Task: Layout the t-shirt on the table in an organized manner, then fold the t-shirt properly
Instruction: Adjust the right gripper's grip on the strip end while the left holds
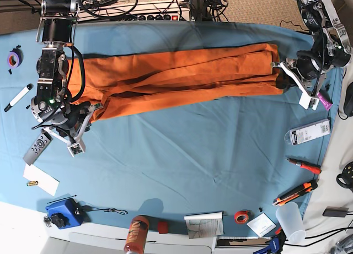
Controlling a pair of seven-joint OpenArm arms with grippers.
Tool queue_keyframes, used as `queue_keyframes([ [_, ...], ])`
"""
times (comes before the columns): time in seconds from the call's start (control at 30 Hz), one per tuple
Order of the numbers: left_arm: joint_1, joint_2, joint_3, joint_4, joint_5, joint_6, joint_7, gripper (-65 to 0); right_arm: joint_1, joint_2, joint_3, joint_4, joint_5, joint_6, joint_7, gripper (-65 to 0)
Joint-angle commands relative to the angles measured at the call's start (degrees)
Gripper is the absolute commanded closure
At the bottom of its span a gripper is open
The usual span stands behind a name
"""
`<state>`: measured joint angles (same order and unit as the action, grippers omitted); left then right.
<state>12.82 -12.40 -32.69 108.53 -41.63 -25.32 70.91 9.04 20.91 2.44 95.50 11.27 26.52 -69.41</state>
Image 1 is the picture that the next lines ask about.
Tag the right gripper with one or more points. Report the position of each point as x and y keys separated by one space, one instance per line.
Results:
x=69 y=128

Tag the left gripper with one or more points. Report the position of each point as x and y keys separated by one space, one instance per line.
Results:
x=306 y=75

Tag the orange t-shirt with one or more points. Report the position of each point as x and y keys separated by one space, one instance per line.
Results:
x=133 y=84

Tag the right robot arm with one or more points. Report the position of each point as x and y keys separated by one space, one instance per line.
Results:
x=61 y=81

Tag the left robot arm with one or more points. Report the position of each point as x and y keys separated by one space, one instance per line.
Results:
x=331 y=48

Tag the grey remote control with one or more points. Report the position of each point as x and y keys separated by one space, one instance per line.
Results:
x=37 y=148

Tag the purple glue tube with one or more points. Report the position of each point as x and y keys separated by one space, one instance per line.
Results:
x=325 y=101

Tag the black white marker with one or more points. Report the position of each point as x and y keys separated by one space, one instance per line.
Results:
x=18 y=97

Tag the white paper card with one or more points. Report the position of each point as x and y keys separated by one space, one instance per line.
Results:
x=46 y=182

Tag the small AA battery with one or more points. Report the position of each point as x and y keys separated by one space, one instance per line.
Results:
x=32 y=183

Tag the blue clamp box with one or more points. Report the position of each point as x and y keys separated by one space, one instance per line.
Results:
x=65 y=213

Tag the blue table cloth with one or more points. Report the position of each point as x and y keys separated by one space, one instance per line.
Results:
x=222 y=155

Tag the red screwdriver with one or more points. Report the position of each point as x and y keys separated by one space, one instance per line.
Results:
x=304 y=165

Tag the purple tape roll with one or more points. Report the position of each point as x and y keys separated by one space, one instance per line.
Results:
x=15 y=58

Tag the orange black utility knife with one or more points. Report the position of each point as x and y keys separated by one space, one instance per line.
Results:
x=298 y=191

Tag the orange drink bottle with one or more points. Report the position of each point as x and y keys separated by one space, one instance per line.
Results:
x=137 y=235

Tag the small red block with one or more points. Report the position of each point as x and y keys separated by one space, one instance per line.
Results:
x=162 y=227

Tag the white power strip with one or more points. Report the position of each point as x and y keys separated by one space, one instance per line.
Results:
x=159 y=10

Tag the clear plastic cup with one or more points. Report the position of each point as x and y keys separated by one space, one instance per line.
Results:
x=291 y=222

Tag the black power adapter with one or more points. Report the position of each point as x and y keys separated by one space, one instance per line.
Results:
x=335 y=212

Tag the red tape roll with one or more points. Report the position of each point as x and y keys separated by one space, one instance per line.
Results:
x=242 y=216

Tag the white square card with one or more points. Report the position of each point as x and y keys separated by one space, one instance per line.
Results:
x=261 y=225

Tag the spiral notebook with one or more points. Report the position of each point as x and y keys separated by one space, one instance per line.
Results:
x=204 y=225

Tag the blue bar clamp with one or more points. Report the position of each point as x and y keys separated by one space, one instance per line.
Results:
x=275 y=244

